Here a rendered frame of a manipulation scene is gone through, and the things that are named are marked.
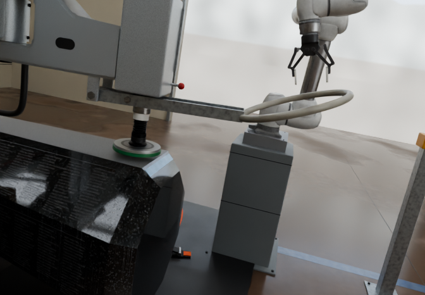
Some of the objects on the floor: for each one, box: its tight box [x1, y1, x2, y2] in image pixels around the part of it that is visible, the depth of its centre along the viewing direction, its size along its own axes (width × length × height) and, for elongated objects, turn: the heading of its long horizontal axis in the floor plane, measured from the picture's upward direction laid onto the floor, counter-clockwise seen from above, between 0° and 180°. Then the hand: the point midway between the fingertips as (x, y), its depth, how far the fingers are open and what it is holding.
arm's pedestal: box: [206, 133, 293, 275], centre depth 240 cm, size 50×50×80 cm
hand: (311, 81), depth 151 cm, fingers open, 13 cm apart
